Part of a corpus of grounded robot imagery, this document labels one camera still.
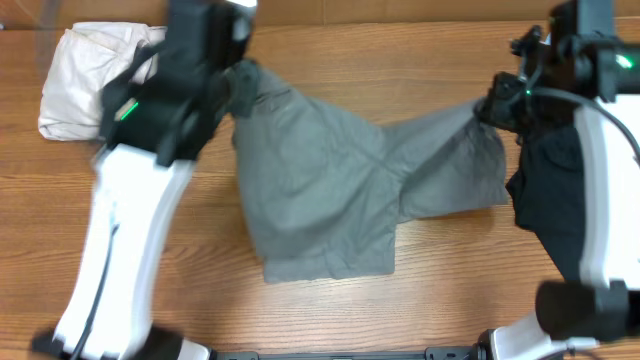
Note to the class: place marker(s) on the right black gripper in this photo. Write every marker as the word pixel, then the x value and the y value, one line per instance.
pixel 500 114

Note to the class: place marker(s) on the grey shorts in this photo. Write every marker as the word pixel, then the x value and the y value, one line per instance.
pixel 323 190

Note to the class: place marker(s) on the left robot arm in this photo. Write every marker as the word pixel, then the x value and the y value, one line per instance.
pixel 158 114

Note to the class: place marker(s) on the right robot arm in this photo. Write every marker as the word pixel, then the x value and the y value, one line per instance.
pixel 574 106

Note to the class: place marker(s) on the black t-shirt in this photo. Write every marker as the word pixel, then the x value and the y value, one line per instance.
pixel 548 196

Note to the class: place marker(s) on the folded beige shorts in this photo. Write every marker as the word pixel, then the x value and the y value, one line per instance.
pixel 88 56

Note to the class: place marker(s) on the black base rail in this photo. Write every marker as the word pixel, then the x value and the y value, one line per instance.
pixel 345 355

